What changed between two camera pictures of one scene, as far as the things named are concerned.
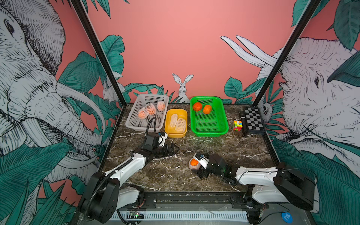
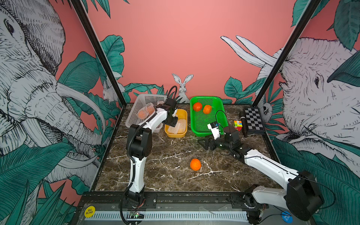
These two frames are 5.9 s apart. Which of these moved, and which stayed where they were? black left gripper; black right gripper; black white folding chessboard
Moved: black right gripper; black left gripper
Stayed: black white folding chessboard
